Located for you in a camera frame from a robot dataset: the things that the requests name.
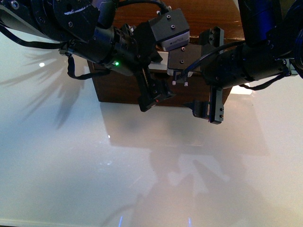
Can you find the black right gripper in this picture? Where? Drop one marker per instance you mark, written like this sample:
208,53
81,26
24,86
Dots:
221,70

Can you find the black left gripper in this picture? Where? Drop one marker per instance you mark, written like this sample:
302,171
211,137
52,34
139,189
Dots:
129,50

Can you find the white drawer handle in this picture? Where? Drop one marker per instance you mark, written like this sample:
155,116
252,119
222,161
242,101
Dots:
160,65

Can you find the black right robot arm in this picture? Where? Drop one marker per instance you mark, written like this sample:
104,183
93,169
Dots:
272,50

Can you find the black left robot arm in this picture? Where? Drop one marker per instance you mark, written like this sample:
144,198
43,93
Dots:
84,28

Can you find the brown wooden drawer cabinet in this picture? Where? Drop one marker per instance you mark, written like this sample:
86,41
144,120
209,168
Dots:
201,15

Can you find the lower wooden drawer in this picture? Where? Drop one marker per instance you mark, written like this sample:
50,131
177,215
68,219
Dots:
118,88

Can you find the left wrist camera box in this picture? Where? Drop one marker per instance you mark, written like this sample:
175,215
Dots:
170,30

